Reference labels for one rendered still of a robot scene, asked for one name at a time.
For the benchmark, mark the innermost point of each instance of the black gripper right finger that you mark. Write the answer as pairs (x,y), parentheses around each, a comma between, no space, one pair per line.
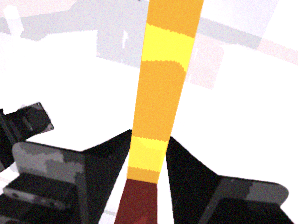
(195,190)

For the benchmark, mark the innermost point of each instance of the yellow bar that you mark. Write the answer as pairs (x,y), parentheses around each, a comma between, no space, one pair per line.
(168,41)

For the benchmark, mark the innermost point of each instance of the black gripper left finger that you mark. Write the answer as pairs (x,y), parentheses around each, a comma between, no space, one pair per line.
(94,170)

